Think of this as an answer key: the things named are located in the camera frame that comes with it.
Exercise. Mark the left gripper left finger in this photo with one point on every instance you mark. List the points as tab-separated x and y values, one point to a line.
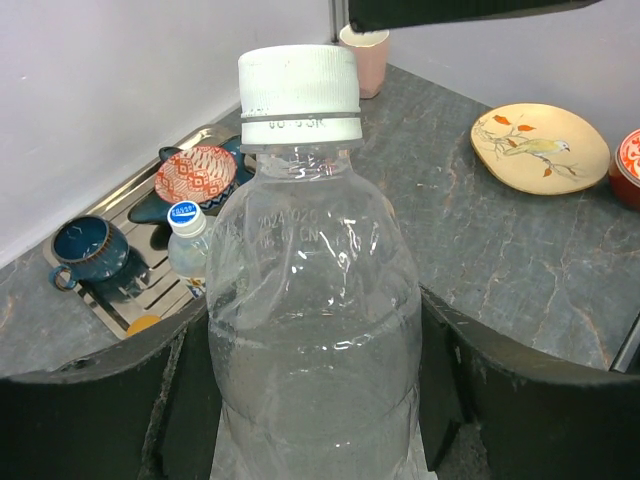
147	407

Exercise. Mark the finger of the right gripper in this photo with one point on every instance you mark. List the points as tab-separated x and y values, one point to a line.
374	15

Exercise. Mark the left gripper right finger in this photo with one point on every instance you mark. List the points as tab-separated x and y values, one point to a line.
539	416

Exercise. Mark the white blue bottle cap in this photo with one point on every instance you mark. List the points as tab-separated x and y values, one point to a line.
299	94

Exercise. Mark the labelled water bottle blue cap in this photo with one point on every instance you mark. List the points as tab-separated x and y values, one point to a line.
189	244

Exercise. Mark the clear unlabelled water bottle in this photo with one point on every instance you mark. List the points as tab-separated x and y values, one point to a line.
314	320

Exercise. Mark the orange juice bottle right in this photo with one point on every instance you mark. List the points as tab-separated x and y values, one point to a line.
142	323

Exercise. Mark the pink ceramic mug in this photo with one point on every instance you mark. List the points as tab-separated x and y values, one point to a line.
371	51

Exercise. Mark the silver metal tray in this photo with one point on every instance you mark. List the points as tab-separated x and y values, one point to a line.
146	285

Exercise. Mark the dark blue ceramic mug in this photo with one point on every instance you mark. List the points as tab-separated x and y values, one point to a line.
87	248

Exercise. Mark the beige bird painted plate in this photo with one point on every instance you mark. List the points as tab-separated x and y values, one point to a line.
540	149

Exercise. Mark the red patterned small bowl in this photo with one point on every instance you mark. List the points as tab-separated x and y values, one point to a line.
205	175

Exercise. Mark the blue star shaped dish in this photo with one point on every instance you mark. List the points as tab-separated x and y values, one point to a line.
153	210

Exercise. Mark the red floral small bowl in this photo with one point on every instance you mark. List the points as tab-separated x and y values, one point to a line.
624	171

